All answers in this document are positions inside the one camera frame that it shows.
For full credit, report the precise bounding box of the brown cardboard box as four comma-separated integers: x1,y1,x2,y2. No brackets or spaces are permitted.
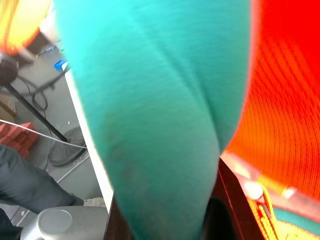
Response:
0,91,18,124

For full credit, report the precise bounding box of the thin white cable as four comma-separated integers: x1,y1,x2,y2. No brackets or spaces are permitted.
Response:
0,119,88,150

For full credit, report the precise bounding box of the person's dark grey trouser leg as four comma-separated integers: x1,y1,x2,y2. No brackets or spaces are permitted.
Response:
0,144,85,215

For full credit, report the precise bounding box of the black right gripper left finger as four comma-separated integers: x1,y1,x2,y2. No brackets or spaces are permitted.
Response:
104,193,137,240

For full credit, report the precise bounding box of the teal cloth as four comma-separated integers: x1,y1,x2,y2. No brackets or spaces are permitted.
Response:
0,0,320,240

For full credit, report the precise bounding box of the black floor cable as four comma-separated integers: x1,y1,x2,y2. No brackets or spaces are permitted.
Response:
16,71,65,112

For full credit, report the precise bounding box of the small blue box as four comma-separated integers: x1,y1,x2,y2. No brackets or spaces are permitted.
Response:
54,58,69,71

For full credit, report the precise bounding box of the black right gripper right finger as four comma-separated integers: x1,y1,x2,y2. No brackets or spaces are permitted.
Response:
201,158,261,240

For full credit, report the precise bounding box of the black round floor stand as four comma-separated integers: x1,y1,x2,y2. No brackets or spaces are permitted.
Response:
0,81,88,168

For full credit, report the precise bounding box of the pale shoe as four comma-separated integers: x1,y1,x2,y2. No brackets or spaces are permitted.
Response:
83,197,107,208

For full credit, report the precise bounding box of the stack of red bricks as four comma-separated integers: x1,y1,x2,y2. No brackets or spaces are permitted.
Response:
0,121,39,159

